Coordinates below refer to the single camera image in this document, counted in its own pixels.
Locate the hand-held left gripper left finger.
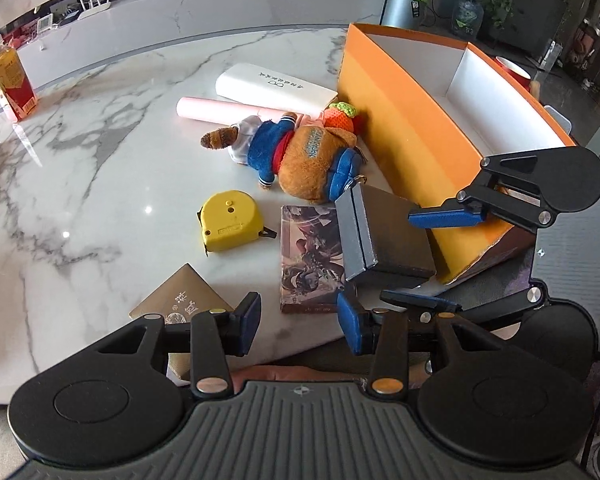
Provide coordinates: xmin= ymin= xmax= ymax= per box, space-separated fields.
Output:
xmin=87 ymin=291 xmax=262 ymax=401

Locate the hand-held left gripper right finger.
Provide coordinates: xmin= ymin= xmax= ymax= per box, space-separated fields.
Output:
xmin=336 ymin=292 xmax=486 ymax=401

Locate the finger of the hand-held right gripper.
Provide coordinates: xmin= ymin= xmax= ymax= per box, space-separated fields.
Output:
xmin=407 ymin=151 xmax=553 ymax=234
xmin=380 ymin=286 xmax=549 ymax=335

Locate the dark grey box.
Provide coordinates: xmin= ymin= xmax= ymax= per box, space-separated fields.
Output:
xmin=334 ymin=184 xmax=437 ymax=283

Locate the brown patterned packet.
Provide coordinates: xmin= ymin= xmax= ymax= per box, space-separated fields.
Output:
xmin=129 ymin=262 xmax=237 ymax=386

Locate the illustrated card box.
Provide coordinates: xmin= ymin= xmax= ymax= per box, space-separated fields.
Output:
xmin=279 ymin=204 xmax=358 ymax=315

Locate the orange cardboard box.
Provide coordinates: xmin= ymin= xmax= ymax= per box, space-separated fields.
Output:
xmin=336 ymin=22 xmax=578 ymax=286

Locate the yellow tape measure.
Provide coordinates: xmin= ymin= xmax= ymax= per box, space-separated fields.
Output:
xmin=196 ymin=190 xmax=277 ymax=257

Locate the brown plush toy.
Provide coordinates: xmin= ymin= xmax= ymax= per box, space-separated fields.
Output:
xmin=200 ymin=114 xmax=368 ymax=206

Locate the orange crochet carrot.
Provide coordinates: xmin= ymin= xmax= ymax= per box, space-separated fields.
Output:
xmin=321 ymin=101 xmax=362 ymax=133

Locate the white glasses case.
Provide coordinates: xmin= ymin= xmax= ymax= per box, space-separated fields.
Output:
xmin=215 ymin=62 xmax=340 ymax=118

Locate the pink tube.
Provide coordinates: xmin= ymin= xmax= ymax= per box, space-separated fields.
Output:
xmin=176 ymin=96 xmax=326 ymax=126

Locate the grey chair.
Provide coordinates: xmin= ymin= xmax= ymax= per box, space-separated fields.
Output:
xmin=542 ymin=105 xmax=574 ymax=137

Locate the red cup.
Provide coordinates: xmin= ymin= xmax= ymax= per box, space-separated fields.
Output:
xmin=495 ymin=56 xmax=532 ymax=93

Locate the clear water jug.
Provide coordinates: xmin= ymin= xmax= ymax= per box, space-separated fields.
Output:
xmin=450 ymin=0 xmax=486 ymax=38

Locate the grey cylinder appliance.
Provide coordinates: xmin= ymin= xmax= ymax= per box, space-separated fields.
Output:
xmin=380 ymin=0 xmax=433 ymax=31

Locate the grey cabinet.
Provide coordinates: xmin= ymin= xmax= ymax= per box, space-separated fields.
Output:
xmin=495 ymin=0 xmax=568 ymax=56

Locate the orange drink bottle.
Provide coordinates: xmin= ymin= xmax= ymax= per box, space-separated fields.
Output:
xmin=0 ymin=34 xmax=40 ymax=122

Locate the white router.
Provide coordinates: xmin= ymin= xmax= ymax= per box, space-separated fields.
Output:
xmin=76 ymin=0 xmax=113 ymax=21

